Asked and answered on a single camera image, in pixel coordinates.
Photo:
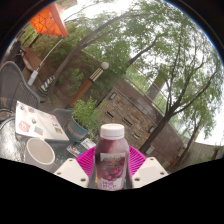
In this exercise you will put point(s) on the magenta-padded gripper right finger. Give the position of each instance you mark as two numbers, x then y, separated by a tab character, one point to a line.
148	171

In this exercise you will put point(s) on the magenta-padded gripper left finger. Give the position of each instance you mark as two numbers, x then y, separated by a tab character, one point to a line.
73	172

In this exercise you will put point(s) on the purple juice bottle white cap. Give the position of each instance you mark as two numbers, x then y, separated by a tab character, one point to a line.
112	160

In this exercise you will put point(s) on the small printed card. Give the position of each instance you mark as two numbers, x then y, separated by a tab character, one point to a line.
74	150

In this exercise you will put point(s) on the white cup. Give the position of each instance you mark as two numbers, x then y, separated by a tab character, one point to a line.
40	155

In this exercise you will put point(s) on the grey chair behind plant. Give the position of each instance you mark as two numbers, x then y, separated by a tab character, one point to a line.
63	116

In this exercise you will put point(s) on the potted green plant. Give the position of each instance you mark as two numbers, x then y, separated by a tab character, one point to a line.
85	116

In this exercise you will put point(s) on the group of dark chairs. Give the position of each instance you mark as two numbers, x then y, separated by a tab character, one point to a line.
15	55

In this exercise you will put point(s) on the orange canopy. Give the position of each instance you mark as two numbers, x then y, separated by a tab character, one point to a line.
50	20

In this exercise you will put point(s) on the globe lamp post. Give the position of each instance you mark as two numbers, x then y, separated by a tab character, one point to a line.
88	83

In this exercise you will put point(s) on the blue yellow striped post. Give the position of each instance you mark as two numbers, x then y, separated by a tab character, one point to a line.
47	84

